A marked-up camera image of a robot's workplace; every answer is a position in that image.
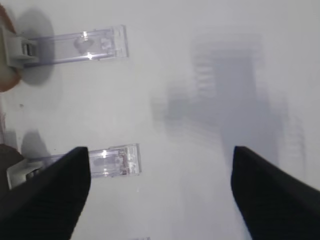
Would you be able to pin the clear rack rail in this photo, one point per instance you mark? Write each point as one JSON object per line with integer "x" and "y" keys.
{"x": 115, "y": 161}
{"x": 109, "y": 43}

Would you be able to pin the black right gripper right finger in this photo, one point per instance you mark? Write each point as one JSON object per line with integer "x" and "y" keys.
{"x": 273, "y": 204}

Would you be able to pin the clear rack rail lower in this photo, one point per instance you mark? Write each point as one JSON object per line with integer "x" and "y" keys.
{"x": 115, "y": 161}

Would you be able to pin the clear rack rail upper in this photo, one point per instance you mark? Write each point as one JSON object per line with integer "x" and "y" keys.
{"x": 109, "y": 43}

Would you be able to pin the grey pusher block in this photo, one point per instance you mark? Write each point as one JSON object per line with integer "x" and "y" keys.
{"x": 19, "y": 50}
{"x": 22, "y": 171}

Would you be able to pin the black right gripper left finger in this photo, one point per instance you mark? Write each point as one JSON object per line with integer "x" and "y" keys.
{"x": 48, "y": 206}

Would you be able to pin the grey pusher block lower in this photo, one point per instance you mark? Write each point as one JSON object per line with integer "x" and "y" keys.
{"x": 22, "y": 171}

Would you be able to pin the grey pusher block upper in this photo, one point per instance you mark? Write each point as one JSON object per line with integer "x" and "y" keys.
{"x": 19, "y": 50}

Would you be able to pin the upright bread slice in rack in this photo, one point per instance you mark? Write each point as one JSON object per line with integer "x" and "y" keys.
{"x": 9, "y": 76}

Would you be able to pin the brown meat patty left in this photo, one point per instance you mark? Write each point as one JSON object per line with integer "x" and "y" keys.
{"x": 9, "y": 156}

